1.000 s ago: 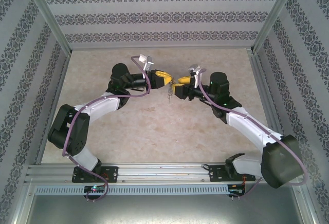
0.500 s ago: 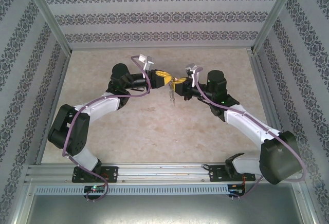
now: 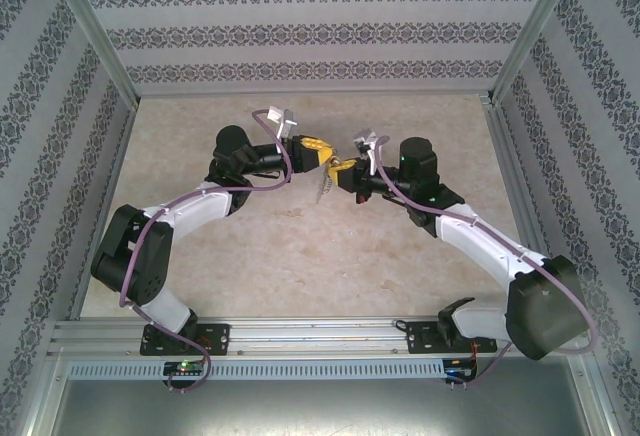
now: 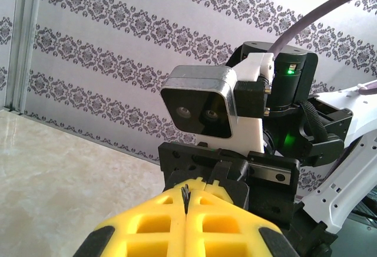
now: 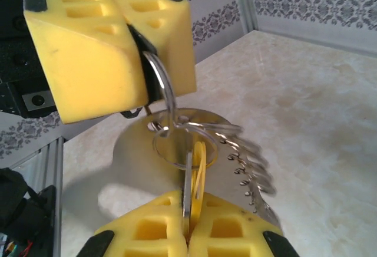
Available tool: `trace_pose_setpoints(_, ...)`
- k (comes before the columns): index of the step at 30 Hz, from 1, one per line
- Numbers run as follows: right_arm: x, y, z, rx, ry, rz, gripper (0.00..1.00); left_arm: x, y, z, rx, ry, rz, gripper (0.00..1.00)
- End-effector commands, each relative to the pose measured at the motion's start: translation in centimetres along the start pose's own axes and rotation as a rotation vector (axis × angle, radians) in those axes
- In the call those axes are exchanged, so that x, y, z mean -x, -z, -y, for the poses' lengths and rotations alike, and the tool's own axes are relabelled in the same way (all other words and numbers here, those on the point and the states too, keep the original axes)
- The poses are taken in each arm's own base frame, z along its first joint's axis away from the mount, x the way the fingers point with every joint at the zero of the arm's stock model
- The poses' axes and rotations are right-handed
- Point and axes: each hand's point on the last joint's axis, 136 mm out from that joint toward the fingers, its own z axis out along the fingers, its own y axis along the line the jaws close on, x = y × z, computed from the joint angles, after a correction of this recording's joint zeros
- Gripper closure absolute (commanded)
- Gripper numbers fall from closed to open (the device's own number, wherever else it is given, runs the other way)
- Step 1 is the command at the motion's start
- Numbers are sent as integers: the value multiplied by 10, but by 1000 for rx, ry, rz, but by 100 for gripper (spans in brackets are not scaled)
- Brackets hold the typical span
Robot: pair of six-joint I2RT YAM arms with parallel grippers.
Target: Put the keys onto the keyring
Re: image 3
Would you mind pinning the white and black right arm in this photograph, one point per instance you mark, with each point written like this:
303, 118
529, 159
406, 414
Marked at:
480, 241

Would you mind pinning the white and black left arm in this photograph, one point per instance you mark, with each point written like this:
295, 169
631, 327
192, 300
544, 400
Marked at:
190, 206

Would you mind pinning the small circuit board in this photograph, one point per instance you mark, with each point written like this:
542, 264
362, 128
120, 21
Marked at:
457, 371
182, 367

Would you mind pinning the grey metal sheet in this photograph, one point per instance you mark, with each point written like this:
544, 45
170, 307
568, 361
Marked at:
320, 406

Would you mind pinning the aluminium table side rail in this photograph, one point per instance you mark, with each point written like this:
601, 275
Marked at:
514, 166
108, 191

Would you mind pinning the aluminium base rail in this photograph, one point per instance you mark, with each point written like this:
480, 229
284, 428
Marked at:
320, 336

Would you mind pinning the aluminium corner post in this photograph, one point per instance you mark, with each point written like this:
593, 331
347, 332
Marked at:
535, 26
90, 31

